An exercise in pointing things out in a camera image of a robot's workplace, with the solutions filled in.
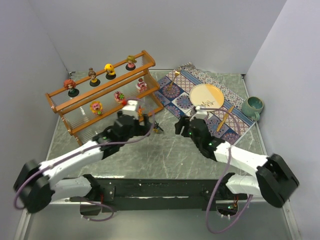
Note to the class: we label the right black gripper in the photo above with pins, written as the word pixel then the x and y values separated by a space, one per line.
pixel 184 127

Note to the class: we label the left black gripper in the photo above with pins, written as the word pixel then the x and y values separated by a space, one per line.
pixel 145 123

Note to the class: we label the orange dragon toy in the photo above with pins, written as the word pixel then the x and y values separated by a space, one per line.
pixel 140 112

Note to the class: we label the black dragon toy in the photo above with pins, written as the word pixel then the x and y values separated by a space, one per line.
pixel 156 128

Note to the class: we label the pink bear donut toy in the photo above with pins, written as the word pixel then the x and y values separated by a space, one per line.
pixel 119 97

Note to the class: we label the pink bear sunflower toy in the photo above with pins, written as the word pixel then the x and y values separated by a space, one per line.
pixel 96 107

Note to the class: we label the pink bear cake toy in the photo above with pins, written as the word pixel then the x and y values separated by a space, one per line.
pixel 141 85

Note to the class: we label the brown hair yellow figurine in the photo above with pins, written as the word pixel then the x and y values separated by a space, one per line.
pixel 94 81

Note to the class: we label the blonde pink dress figurine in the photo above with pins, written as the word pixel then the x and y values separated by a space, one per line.
pixel 130 63

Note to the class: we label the red hair green figurine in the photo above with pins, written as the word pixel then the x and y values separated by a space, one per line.
pixel 70 86

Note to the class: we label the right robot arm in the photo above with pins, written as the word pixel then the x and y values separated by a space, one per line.
pixel 268 177

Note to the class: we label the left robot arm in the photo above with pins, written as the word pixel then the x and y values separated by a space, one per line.
pixel 39 184

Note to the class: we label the orange wooden acrylic shelf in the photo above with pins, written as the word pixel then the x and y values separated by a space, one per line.
pixel 80 122

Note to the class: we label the cream and orange plate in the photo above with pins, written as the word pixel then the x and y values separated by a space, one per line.
pixel 206 95

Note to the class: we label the patterned blue placemat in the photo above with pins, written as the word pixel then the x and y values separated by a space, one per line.
pixel 177 101

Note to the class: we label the gold fork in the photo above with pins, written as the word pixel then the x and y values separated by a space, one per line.
pixel 177 72

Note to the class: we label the black base beam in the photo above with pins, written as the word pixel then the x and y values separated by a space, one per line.
pixel 129 194

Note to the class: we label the teal ceramic mug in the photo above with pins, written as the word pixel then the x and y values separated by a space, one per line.
pixel 252 108

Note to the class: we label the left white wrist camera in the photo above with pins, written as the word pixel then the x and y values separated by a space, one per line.
pixel 130 108

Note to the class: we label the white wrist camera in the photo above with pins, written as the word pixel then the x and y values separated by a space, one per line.
pixel 130 108
pixel 200 113

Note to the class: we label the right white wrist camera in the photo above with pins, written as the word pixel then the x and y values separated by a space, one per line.
pixel 200 113

